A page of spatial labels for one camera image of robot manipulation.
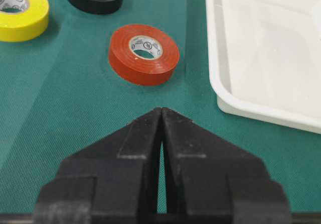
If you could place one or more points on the red tape roll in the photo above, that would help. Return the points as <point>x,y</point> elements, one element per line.
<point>143,55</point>

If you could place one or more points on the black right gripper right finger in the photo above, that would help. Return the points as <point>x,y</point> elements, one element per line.
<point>210,180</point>

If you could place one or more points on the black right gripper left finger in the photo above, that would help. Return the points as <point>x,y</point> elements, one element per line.
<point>111,181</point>

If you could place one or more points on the yellow tape roll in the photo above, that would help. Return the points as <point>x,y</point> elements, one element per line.
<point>23,20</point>

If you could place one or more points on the white plastic tray case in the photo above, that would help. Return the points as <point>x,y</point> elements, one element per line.
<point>264,60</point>

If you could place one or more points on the green table cloth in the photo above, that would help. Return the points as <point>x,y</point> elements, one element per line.
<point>59,95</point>

